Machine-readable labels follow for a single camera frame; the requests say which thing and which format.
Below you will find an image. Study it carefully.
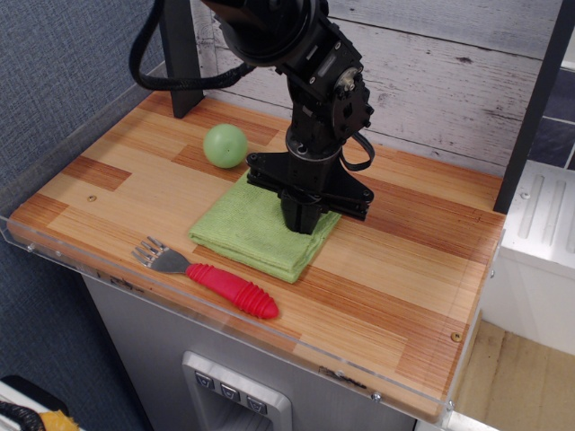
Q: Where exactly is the red handled metal fork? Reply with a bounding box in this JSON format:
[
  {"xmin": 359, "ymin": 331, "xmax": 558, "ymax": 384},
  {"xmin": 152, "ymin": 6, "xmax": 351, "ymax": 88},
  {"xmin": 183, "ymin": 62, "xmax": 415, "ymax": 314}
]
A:
[{"xmin": 131, "ymin": 236, "xmax": 279, "ymax": 320}]

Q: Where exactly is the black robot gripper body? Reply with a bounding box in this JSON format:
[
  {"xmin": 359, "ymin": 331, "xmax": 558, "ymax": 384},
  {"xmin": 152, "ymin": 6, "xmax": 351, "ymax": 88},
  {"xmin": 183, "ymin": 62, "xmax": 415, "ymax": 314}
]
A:
[{"xmin": 246, "ymin": 150, "xmax": 374, "ymax": 221}]

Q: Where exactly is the dark metal post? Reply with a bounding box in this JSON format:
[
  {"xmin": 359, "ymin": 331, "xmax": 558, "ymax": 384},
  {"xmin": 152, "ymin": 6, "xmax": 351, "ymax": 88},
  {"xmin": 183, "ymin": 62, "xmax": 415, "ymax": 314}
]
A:
[
  {"xmin": 159, "ymin": 0, "xmax": 204, "ymax": 119},
  {"xmin": 493, "ymin": 0, "xmax": 574, "ymax": 215}
]

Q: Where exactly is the grey cabinet with dispenser panel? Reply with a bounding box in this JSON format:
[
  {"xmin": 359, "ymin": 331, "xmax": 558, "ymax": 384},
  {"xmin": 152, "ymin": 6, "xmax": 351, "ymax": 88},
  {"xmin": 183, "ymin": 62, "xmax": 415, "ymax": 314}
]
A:
[{"xmin": 85, "ymin": 276, "xmax": 416, "ymax": 430}]

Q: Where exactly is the light green ball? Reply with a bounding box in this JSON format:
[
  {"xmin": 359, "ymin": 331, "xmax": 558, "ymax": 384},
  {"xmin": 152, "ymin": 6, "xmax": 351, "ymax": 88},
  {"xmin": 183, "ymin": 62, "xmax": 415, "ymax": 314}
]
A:
[{"xmin": 203, "ymin": 124, "xmax": 248, "ymax": 169}]

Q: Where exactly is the yellow and black object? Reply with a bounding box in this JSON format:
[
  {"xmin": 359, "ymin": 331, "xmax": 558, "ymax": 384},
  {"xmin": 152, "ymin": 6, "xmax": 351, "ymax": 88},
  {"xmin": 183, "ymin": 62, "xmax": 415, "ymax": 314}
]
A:
[{"xmin": 1, "ymin": 375, "xmax": 82, "ymax": 430}]

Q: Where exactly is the left dark metal post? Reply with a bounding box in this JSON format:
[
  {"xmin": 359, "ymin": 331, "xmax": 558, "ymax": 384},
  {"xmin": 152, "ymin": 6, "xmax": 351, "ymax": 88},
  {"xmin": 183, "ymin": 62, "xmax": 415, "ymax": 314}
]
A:
[{"xmin": 159, "ymin": 0, "xmax": 204, "ymax": 119}]

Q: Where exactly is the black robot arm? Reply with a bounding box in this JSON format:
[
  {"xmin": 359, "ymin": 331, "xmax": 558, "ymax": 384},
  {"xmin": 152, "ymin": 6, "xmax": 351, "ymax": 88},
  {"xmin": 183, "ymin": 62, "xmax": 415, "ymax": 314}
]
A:
[{"xmin": 206, "ymin": 1, "xmax": 375, "ymax": 234}]

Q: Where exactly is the green cloth napkin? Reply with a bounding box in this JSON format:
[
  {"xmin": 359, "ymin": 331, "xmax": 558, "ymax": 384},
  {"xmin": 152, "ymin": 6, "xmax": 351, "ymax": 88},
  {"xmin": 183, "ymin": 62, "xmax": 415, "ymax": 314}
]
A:
[{"xmin": 189, "ymin": 174, "xmax": 341, "ymax": 284}]

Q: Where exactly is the white ribbed appliance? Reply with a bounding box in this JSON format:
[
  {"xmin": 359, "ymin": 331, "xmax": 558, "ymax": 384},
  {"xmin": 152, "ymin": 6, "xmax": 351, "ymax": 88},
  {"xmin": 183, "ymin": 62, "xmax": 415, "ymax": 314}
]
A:
[{"xmin": 480, "ymin": 162, "xmax": 574, "ymax": 354}]

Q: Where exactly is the right dark metal post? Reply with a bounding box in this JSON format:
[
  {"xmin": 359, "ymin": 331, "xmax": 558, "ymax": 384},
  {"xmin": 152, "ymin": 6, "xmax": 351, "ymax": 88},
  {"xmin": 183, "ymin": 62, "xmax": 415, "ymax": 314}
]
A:
[{"xmin": 493, "ymin": 0, "xmax": 574, "ymax": 215}]

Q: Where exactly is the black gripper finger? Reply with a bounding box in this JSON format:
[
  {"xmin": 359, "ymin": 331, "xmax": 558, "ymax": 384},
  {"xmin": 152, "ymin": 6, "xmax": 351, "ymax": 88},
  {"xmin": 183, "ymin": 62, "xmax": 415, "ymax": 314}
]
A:
[
  {"xmin": 280, "ymin": 189, "xmax": 305, "ymax": 233},
  {"xmin": 303, "ymin": 197, "xmax": 329, "ymax": 234}
]

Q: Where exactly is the black flat ribbon cable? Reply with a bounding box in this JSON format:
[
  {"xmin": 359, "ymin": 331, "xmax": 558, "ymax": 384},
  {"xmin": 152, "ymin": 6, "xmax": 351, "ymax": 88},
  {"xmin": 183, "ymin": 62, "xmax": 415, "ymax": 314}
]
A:
[{"xmin": 339, "ymin": 130, "xmax": 376, "ymax": 172}]

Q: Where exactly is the black braided sleeved cable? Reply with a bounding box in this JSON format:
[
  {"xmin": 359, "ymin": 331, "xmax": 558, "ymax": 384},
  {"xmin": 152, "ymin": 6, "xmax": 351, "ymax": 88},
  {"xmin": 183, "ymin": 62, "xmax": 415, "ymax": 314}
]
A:
[{"xmin": 128, "ymin": 0, "xmax": 257, "ymax": 92}]

